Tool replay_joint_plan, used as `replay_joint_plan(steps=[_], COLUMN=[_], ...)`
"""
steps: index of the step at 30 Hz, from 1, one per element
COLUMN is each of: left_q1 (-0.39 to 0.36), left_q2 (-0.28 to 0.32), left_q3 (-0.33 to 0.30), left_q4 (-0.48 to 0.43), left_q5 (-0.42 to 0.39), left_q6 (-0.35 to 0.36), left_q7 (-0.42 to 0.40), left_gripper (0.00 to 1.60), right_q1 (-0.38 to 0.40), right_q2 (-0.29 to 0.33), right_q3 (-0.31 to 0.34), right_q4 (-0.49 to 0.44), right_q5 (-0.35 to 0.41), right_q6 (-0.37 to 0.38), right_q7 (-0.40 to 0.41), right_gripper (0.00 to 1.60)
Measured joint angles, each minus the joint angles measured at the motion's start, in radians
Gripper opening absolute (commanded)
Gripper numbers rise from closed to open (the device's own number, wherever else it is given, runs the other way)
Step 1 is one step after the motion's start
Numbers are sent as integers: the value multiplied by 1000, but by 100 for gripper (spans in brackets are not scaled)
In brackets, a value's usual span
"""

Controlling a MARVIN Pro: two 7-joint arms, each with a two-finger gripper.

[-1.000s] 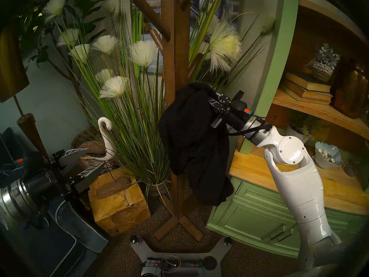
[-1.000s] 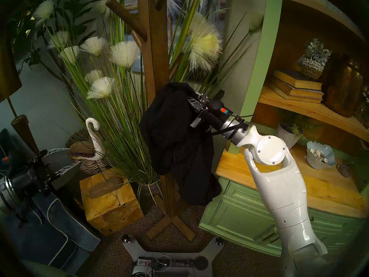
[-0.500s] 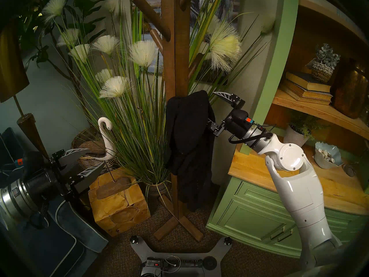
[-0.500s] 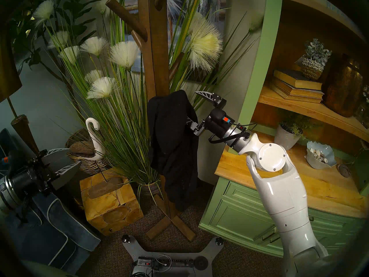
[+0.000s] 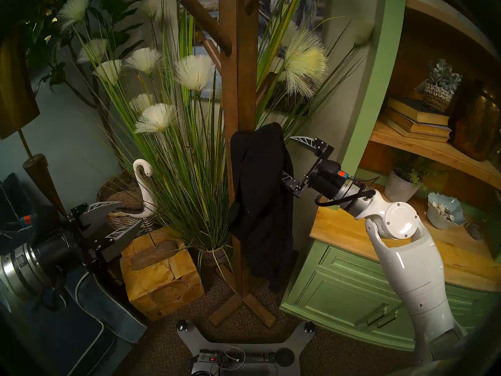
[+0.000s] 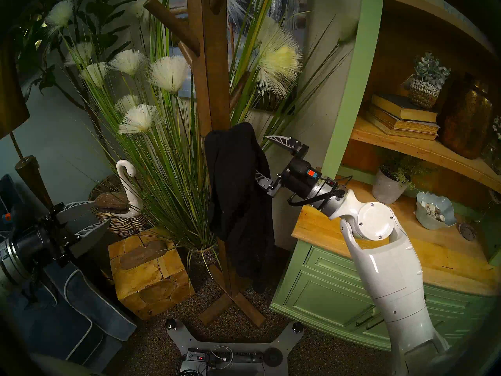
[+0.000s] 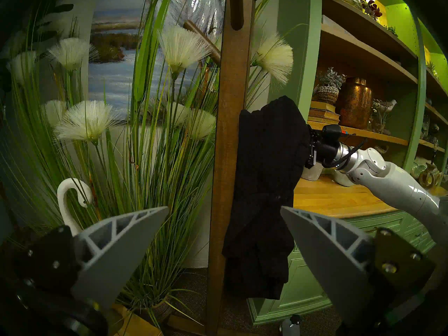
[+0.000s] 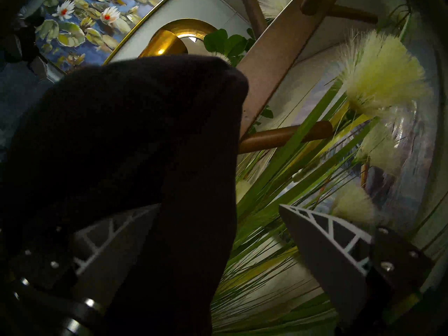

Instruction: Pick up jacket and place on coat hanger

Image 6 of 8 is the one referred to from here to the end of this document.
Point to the tall grass plant white pompoms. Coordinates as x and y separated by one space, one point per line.
176 183

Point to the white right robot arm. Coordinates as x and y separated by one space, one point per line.
391 269

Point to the bronze speckled vase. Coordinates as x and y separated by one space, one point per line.
464 116

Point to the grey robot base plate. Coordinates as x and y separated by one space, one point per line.
184 340

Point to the wooden block side table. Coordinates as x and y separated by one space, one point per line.
152 289

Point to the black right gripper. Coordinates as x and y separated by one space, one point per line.
299 177

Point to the black jacket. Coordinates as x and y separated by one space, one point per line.
238 191

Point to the dark cover old book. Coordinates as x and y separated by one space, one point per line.
403 107

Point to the blue cushion white piping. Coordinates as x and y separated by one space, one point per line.
58 320

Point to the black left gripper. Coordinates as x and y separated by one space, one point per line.
43 238

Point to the black power strip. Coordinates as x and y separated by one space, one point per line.
246 357

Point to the succulent in woven pot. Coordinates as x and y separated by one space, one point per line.
424 91

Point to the brass floor lamp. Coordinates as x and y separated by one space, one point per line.
11 101

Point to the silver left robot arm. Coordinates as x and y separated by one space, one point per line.
11 261

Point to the brown wooden coat rack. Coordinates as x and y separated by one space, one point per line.
213 85

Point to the grey pot with herb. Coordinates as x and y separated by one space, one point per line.
387 189

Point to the dark green leafy plant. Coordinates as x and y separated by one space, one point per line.
98 11

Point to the glass jar with flowers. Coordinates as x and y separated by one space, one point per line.
494 152

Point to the blue bowl with shells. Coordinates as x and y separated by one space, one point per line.
444 210

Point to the tan old book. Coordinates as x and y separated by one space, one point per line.
399 131
403 123

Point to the white swan figurine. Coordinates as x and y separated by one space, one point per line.
132 191

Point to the green hutch cabinet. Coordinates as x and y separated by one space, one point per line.
325 285

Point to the woven grass plant pot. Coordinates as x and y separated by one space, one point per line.
203 257

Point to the striped wicker basket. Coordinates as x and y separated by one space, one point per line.
117 224

